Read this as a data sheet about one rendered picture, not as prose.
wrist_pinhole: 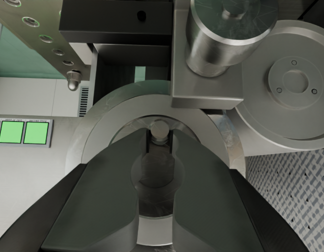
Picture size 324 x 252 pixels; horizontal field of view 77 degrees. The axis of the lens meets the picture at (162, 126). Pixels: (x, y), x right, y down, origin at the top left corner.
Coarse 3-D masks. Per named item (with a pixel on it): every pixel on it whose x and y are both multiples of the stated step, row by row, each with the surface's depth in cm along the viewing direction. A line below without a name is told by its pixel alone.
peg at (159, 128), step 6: (156, 120) 12; (162, 120) 12; (150, 126) 12; (156, 126) 12; (162, 126) 12; (168, 126) 12; (150, 132) 12; (156, 132) 12; (162, 132) 12; (168, 132) 12; (156, 138) 12; (162, 138) 12; (168, 138) 13; (156, 144) 15; (162, 144) 15
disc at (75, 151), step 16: (144, 80) 18; (160, 80) 18; (112, 96) 18; (128, 96) 18; (96, 112) 17; (208, 112) 17; (224, 112) 17; (80, 128) 17; (224, 128) 17; (80, 144) 17; (240, 144) 17; (80, 160) 16; (240, 160) 17
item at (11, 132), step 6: (6, 126) 49; (12, 126) 49; (18, 126) 49; (6, 132) 49; (12, 132) 49; (18, 132) 49; (0, 138) 49; (6, 138) 49; (12, 138) 49; (18, 138) 49
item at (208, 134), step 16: (144, 96) 16; (160, 96) 16; (112, 112) 16; (128, 112) 16; (144, 112) 16; (160, 112) 16; (176, 112) 16; (192, 112) 16; (96, 128) 16; (112, 128) 16; (192, 128) 16; (208, 128) 16; (96, 144) 16; (208, 144) 16; (224, 144) 16; (224, 160) 16; (144, 224) 15; (160, 224) 15; (144, 240) 14; (160, 240) 14
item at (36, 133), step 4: (28, 124) 49; (32, 124) 49; (36, 124) 49; (40, 124) 49; (44, 124) 49; (28, 128) 49; (32, 128) 49; (36, 128) 49; (40, 128) 49; (44, 128) 49; (28, 132) 49; (32, 132) 49; (36, 132) 49; (40, 132) 49; (44, 132) 49; (28, 136) 49; (32, 136) 49; (36, 136) 49; (40, 136) 49; (44, 136) 49; (24, 140) 49; (28, 140) 49; (32, 140) 49; (36, 140) 49; (40, 140) 49; (44, 140) 49
